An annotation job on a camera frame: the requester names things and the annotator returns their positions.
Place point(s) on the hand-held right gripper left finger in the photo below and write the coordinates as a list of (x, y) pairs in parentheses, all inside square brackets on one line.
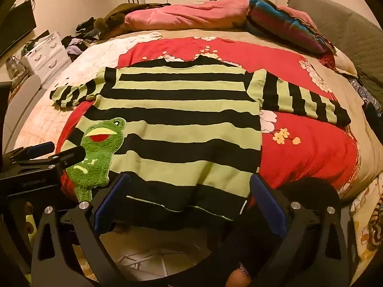
[(109, 207)]

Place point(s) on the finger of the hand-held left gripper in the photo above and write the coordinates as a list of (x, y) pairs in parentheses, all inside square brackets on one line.
[(70, 155), (42, 149)]

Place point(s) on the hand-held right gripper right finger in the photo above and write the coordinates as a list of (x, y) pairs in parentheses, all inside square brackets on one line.
[(269, 207)]

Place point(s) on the green black striped sweater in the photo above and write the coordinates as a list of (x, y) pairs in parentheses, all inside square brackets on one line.
[(179, 119)]

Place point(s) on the pile of dark clothes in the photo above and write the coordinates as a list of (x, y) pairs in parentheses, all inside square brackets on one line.
[(77, 39)]

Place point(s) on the dark patterned clothes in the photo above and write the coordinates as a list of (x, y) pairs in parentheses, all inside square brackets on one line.
[(365, 95)]

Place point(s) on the peach white plush blanket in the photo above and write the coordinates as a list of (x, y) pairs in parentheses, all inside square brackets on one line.
[(45, 116)]

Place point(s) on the person's dark trouser leg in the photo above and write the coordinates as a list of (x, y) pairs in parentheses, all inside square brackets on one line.
[(305, 191)]

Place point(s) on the red floral blanket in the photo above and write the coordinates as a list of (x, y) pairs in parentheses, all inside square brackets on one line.
[(299, 161)]

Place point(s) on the brown slipper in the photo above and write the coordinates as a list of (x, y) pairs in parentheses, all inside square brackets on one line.
[(238, 278)]

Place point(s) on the white drawer unit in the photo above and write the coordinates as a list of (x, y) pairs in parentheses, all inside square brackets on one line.
[(45, 53)]

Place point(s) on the floral patterned bed cover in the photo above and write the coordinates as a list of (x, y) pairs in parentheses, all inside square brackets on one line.
[(368, 224)]

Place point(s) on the black television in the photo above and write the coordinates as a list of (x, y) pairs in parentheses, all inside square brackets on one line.
[(15, 27)]

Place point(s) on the brown coat with fur pompom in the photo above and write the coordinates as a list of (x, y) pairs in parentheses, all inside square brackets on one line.
[(113, 21)]

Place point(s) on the cream pillow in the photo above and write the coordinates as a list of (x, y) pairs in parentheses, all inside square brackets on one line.
[(342, 64)]

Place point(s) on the grey quilted headboard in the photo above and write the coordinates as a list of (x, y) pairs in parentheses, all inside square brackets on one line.
[(338, 27)]

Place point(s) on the grey padded bed frame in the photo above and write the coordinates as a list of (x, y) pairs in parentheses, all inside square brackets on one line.
[(21, 101)]

